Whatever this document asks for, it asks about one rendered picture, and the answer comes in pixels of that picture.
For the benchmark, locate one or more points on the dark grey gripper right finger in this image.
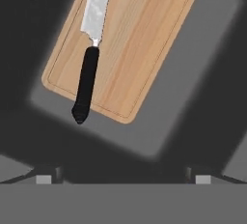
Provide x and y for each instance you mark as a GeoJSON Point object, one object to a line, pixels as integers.
{"type": "Point", "coordinates": [201, 173]}

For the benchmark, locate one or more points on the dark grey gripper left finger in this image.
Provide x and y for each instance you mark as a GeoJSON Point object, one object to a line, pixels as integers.
{"type": "Point", "coordinates": [48, 173]}

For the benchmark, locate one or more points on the wooden cutting board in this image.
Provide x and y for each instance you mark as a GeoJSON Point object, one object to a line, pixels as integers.
{"type": "Point", "coordinates": [141, 50]}

